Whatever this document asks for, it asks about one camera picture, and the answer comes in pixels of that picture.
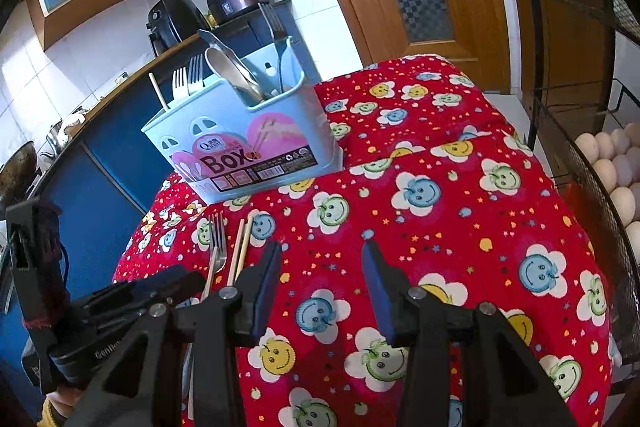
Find beige wooden chopstick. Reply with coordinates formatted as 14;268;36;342
148;72;169;113

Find small steel fork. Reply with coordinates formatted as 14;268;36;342
186;54;204;94

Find steel spoon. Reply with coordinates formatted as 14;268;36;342
198;29;265;106

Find large steel fork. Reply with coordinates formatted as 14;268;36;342
258;3;288;92

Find blue kitchen base cabinet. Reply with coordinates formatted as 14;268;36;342
0;0;321;417

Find left hand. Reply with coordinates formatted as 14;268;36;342
37;386;84;427

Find metal wok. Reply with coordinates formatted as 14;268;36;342
0;141;38;216

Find red smiley flower tablecloth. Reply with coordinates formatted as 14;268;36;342
114;55;613;426

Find light blue utensil box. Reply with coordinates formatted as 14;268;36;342
142;44;343;204

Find eggs in rack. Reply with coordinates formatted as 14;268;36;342
575;122;640;262

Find black air fryer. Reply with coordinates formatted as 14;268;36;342
146;0;210;56

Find black wire rack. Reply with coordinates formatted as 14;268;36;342
514;0;640;353

